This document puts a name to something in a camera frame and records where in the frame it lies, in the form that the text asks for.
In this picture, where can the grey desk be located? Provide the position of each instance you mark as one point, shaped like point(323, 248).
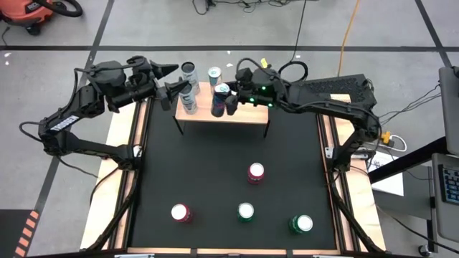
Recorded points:
point(439, 215)

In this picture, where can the black diagonal bar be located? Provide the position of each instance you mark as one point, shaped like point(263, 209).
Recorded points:
point(409, 161)

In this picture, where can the white Celsius can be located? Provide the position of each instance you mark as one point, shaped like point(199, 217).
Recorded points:
point(190, 73)
point(189, 104)

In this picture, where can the orange power plug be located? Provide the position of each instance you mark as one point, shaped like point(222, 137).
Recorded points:
point(386, 138)

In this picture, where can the black caster wheel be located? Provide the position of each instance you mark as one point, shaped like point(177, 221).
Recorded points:
point(423, 249)

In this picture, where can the green Sprite can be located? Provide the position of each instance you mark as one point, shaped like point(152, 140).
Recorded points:
point(246, 210)
point(304, 223)

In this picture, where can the silver corner bracket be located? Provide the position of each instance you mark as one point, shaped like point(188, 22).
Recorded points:
point(328, 152)

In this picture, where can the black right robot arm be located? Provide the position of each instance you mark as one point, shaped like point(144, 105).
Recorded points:
point(340, 107)

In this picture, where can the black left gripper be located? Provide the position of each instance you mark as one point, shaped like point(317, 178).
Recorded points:
point(136, 93)

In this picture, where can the grey power strip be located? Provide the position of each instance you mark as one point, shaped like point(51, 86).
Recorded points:
point(365, 156)

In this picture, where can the red Fanta can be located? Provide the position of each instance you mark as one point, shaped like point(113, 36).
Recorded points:
point(256, 170)
point(179, 212)

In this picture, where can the orange vacuum cleaner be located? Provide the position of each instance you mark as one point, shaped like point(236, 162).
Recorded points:
point(25, 10)

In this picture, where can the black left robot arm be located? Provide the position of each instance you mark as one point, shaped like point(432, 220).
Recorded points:
point(82, 102)

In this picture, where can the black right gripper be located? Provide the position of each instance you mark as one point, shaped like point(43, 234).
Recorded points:
point(263, 91)

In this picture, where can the black floor mat orange stripes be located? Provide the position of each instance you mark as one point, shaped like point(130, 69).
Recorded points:
point(10, 233)

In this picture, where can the dark keyboard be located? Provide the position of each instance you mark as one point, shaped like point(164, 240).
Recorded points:
point(452, 186)

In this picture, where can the blue silver Red Bull can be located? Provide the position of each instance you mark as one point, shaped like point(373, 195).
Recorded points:
point(218, 104)
point(214, 73)

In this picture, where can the grey monitor back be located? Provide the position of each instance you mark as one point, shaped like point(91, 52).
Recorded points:
point(450, 107)

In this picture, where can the yellow tag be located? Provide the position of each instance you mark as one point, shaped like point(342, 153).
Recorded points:
point(264, 63)

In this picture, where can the wooden shelf with black legs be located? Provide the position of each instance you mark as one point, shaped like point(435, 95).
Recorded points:
point(247, 114)

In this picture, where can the grey panel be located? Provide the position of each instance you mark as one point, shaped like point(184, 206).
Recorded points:
point(412, 200)

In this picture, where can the black textured floor mat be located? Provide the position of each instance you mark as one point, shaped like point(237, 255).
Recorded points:
point(337, 84)

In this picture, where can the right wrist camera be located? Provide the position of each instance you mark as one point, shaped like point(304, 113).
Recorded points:
point(244, 75)

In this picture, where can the black table frame rail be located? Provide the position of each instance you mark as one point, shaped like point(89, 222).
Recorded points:
point(335, 215)
point(145, 125)

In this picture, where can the white paper sheet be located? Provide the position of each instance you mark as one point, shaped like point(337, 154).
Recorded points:
point(391, 184)

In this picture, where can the black table mat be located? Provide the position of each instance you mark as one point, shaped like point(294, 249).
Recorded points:
point(215, 161)

